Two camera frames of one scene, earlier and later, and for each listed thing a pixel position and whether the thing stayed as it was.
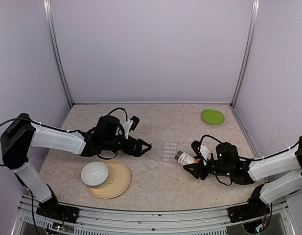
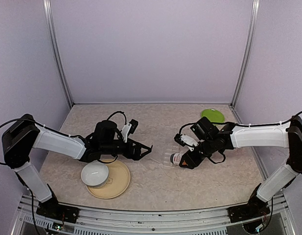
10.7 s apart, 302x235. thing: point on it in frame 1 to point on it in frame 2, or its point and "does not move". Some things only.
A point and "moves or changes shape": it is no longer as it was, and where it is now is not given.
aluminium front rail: x=104 y=221 does not move
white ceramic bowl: x=95 y=174 does not move
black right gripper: x=198 y=168 to x=193 y=161
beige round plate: x=118 y=181 does not move
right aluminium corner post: x=248 y=49 does not move
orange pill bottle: x=184 y=158 moves or changes shape
